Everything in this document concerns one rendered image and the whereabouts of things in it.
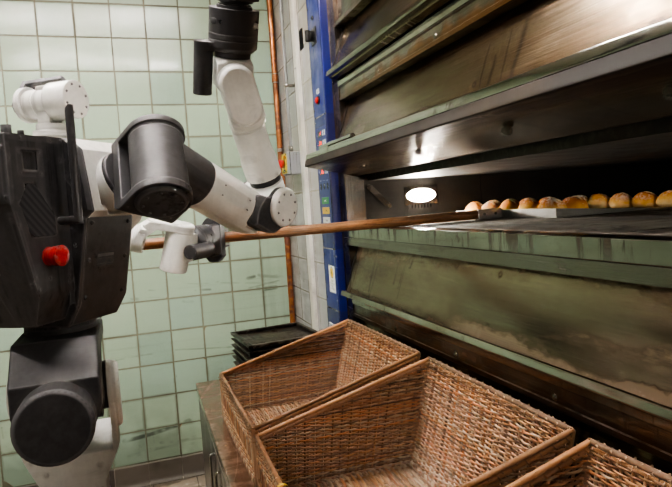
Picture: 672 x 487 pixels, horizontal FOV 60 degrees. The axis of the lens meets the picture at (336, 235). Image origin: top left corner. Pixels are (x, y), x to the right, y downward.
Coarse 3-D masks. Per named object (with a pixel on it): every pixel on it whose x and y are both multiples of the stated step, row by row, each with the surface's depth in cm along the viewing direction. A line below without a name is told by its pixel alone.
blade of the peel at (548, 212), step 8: (552, 208) 171; (560, 208) 170; (568, 208) 171; (576, 208) 172; (584, 208) 173; (592, 208) 174; (600, 208) 174; (608, 208) 176; (616, 208) 176; (624, 208) 178; (632, 208) 179; (640, 208) 180; (648, 208) 181; (504, 216) 193; (512, 216) 189; (520, 216) 185; (528, 216) 181; (536, 216) 178; (544, 216) 174; (552, 216) 171; (560, 216) 170; (568, 216) 171
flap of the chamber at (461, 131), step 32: (608, 64) 72; (640, 64) 68; (512, 96) 91; (544, 96) 85; (576, 96) 83; (608, 96) 81; (640, 96) 79; (416, 128) 123; (448, 128) 114; (480, 128) 111; (512, 128) 107; (544, 128) 104; (576, 128) 101; (320, 160) 188; (352, 160) 175; (384, 160) 166; (416, 160) 159
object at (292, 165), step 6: (282, 156) 267; (288, 156) 261; (294, 156) 262; (288, 162) 261; (294, 162) 262; (300, 162) 263; (282, 168) 269; (288, 168) 261; (294, 168) 262; (300, 168) 263; (288, 174) 264; (294, 174) 267
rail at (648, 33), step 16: (640, 32) 68; (656, 32) 66; (592, 48) 76; (608, 48) 73; (624, 48) 70; (560, 64) 81; (576, 64) 78; (512, 80) 92; (528, 80) 88; (464, 96) 105; (480, 96) 100; (432, 112) 117; (384, 128) 140; (336, 144) 174
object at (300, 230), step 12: (408, 216) 183; (420, 216) 184; (432, 216) 185; (444, 216) 187; (456, 216) 188; (468, 216) 190; (288, 228) 170; (300, 228) 171; (312, 228) 172; (324, 228) 173; (336, 228) 175; (348, 228) 176; (360, 228) 178; (372, 228) 179; (156, 240) 158; (228, 240) 164; (240, 240) 166
